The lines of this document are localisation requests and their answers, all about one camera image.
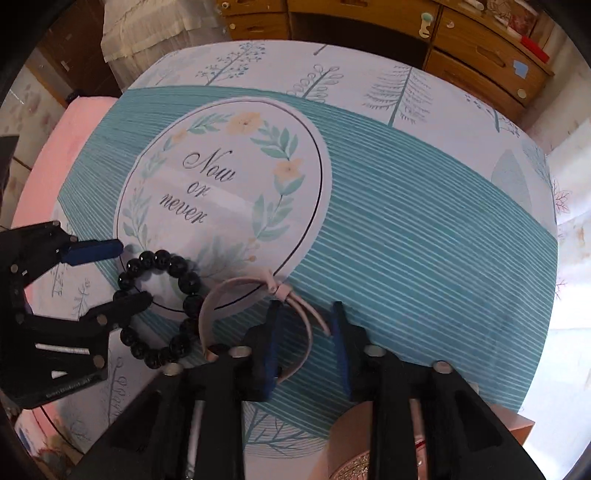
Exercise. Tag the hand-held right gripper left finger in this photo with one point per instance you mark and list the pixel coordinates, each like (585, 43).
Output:
(271, 344)

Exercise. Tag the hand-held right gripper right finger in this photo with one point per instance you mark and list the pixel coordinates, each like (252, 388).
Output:
(338, 344)

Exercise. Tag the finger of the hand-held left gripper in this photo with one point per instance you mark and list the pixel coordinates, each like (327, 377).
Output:
(124, 307)
(92, 251)

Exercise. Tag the round pink jewelry box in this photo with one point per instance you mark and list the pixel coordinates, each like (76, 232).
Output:
(341, 443)

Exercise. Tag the pink bed sheet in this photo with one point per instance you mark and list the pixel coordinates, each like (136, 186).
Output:
(69, 138)

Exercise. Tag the teal printed tablecloth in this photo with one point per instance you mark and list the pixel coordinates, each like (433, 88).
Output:
(415, 221)

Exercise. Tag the white lace cloth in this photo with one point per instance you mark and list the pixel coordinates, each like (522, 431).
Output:
(138, 37)

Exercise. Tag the wooden drawer cabinet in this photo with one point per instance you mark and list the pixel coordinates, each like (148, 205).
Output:
(466, 50)

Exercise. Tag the blue sticker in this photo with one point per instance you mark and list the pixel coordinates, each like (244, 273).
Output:
(521, 69)

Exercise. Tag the red flat box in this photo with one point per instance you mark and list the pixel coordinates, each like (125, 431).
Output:
(535, 49)

